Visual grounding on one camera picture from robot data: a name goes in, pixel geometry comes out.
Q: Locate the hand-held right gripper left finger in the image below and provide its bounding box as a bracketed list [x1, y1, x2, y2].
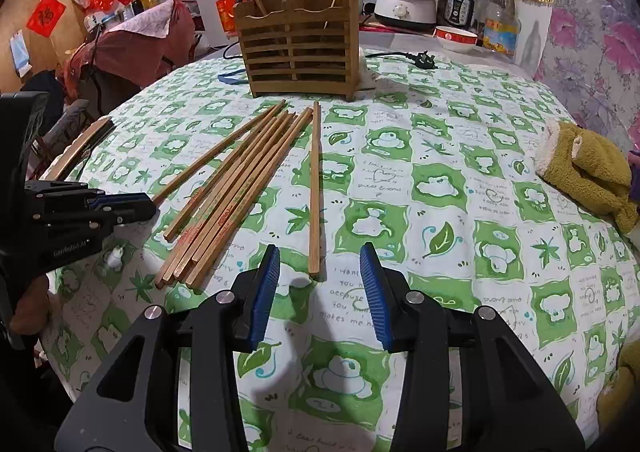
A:
[56, 244, 281, 452]

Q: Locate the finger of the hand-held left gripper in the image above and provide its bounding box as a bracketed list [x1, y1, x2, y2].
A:
[24, 181, 155, 211]
[29, 205, 157, 233]

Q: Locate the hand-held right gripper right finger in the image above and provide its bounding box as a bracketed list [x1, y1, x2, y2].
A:
[360, 242, 586, 452]

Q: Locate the bundle of wooden chopsticks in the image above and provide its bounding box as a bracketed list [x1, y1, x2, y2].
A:
[155, 107, 313, 291]

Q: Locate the wooden slatted chopstick holder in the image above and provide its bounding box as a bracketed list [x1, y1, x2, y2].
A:
[234, 0, 362, 101]

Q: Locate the person's left forearm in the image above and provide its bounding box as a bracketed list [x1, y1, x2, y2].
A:
[7, 274, 54, 336]

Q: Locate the smartphone in brown case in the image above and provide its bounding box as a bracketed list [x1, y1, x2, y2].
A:
[44, 116, 115, 182]

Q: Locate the red cloth covered furniture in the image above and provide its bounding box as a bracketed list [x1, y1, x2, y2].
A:
[56, 0, 197, 100]

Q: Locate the red gift bag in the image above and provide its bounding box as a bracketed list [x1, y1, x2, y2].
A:
[215, 0, 239, 36]

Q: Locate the white cloth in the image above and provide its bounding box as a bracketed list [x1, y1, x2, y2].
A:
[357, 46, 382, 91]

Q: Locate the olive fleece cloth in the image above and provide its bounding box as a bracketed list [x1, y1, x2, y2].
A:
[533, 119, 640, 236]
[595, 339, 640, 433]

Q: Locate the red white bowl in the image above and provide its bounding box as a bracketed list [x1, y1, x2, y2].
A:
[433, 25, 479, 53]

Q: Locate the white electric cooker base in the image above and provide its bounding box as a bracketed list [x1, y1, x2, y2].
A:
[373, 0, 440, 31]

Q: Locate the clear plastic oil bottle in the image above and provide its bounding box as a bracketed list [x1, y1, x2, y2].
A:
[482, 0, 521, 58]

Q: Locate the black silver pressure cooker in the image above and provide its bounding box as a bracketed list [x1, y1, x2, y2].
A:
[438, 0, 494, 33]

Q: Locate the blue white wall hanging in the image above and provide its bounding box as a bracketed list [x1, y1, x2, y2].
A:
[9, 29, 32, 76]

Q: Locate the black power plug cable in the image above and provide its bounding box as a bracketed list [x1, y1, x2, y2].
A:
[364, 50, 439, 71]

